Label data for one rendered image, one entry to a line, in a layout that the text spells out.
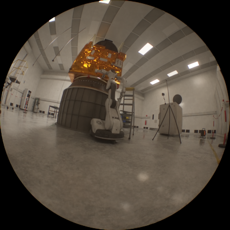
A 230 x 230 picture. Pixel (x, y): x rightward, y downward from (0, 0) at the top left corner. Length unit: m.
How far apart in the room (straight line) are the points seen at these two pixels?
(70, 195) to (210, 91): 8.13
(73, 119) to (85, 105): 0.47
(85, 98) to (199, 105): 7.68
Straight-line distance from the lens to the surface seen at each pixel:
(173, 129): 3.43
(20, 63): 8.74
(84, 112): 1.92
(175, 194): 0.48
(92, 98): 2.00
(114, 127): 1.07
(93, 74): 2.70
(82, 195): 0.38
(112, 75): 1.80
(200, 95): 7.71
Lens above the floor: 0.32
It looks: 7 degrees up
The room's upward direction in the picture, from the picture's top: 7 degrees clockwise
